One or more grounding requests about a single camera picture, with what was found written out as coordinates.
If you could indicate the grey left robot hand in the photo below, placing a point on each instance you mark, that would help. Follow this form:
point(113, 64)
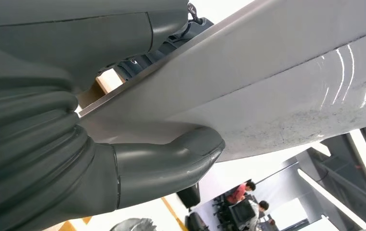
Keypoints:
point(74, 38)

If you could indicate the cardboard box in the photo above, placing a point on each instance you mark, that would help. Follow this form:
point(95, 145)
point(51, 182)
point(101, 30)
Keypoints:
point(89, 95)

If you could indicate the person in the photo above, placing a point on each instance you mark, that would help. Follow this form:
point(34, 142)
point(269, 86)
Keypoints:
point(239, 193)
point(258, 213)

